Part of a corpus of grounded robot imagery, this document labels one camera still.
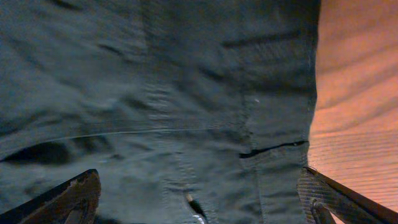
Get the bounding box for black shorts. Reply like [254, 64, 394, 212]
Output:
[1, 0, 321, 223]

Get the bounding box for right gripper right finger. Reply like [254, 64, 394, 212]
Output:
[297, 167, 397, 224]

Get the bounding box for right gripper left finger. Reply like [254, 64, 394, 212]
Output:
[1, 169, 101, 224]

